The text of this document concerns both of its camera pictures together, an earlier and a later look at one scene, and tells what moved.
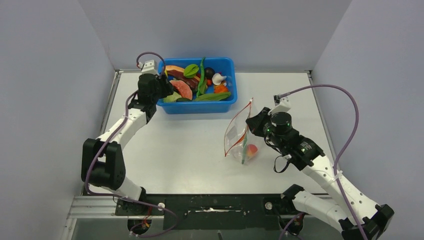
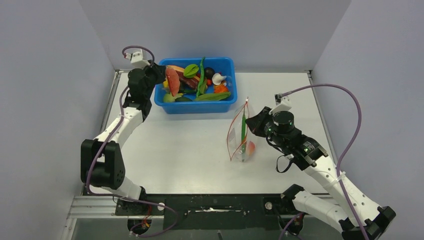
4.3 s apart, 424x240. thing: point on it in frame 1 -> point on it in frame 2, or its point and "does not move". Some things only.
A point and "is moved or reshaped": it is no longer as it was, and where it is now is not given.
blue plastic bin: x=225 y=66 does not move
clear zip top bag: x=240 y=143 does not move
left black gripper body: x=163 y=88 -> x=153 y=77
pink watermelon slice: x=183 y=88 -> x=173 y=80
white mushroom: x=217 y=78 does not move
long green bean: x=212 y=97 does not move
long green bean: x=244 y=146 is moved or reshaped
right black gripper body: x=263 y=127 does not move
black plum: x=209 y=71 does not move
